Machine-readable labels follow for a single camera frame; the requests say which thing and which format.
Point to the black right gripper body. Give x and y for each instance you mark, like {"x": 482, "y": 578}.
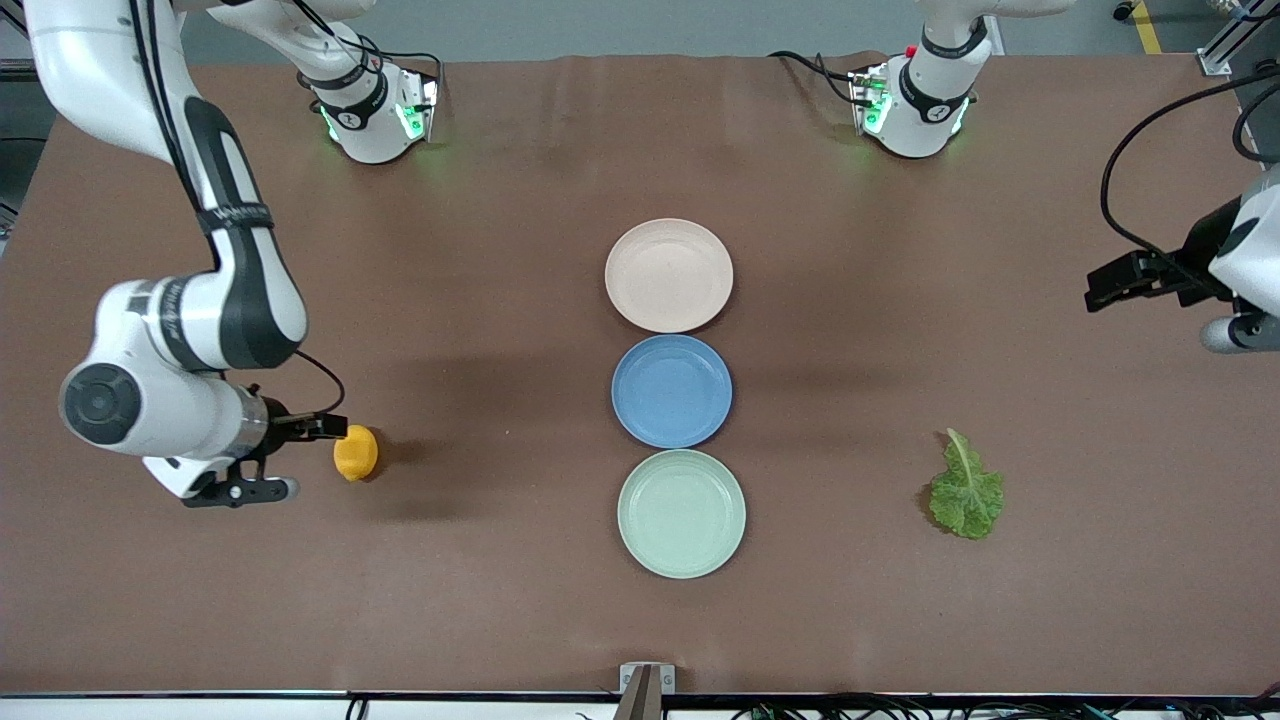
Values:
{"x": 278, "y": 419}

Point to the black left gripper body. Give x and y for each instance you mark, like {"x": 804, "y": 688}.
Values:
{"x": 1201, "y": 250}

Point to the yellow lemon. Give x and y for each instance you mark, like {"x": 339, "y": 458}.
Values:
{"x": 356, "y": 454}

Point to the green lettuce leaf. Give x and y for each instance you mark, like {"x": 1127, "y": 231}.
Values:
{"x": 965, "y": 500}

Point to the right arm base connector plate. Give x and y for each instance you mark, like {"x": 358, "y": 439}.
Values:
{"x": 420, "y": 108}

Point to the left arm base connector plate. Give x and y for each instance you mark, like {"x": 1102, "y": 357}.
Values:
{"x": 868, "y": 100}

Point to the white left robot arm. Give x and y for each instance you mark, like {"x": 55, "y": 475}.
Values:
{"x": 925, "y": 110}

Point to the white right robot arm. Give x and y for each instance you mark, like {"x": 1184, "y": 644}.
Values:
{"x": 150, "y": 330}

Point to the brown table cover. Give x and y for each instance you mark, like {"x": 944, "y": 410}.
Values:
{"x": 500, "y": 560}

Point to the black caster wheel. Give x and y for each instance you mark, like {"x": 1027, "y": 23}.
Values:
{"x": 1124, "y": 12}

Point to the blue round plate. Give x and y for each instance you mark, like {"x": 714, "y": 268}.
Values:
{"x": 670, "y": 392}

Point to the light green round plate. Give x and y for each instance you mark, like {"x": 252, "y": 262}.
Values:
{"x": 680, "y": 515}

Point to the beige round plate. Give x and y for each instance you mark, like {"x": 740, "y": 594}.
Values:
{"x": 668, "y": 275}

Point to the aluminium frame profile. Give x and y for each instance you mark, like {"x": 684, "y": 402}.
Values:
{"x": 1232, "y": 38}

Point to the brown camera mount pole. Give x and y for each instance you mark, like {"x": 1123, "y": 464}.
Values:
{"x": 640, "y": 700}

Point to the grey metal bracket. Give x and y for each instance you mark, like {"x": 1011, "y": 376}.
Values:
{"x": 668, "y": 678}

